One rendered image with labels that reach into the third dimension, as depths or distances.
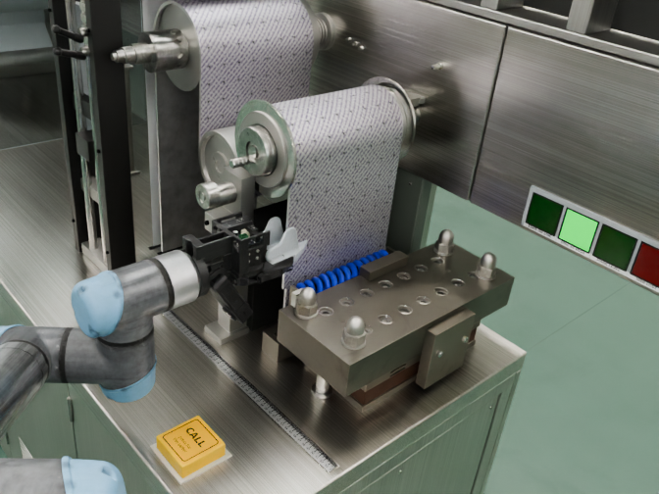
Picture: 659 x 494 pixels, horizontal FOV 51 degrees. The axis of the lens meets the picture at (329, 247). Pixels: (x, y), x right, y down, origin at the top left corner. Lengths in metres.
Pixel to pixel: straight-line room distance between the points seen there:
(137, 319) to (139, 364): 0.07
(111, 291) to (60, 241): 0.63
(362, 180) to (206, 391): 0.42
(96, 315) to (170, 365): 0.30
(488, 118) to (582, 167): 0.18
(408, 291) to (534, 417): 1.48
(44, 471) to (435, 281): 0.75
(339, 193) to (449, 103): 0.25
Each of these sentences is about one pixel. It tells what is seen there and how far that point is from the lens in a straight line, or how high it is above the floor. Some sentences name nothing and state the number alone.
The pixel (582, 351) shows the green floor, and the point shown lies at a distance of 2.95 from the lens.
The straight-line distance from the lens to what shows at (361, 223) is 1.16.
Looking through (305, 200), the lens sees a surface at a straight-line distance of 1.04.
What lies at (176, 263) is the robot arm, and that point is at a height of 1.16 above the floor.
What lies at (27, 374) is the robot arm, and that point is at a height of 1.08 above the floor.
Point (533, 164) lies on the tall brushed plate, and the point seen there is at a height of 1.25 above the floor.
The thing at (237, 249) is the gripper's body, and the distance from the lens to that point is 0.96.
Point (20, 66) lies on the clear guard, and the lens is 1.90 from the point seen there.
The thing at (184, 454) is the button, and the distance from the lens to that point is 0.99.
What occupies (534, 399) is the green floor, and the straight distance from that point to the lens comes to 2.63.
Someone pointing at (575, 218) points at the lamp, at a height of 1.20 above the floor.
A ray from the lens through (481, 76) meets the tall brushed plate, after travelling 1.15.
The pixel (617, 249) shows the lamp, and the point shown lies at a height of 1.18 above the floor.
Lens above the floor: 1.65
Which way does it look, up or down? 31 degrees down
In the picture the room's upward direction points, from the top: 6 degrees clockwise
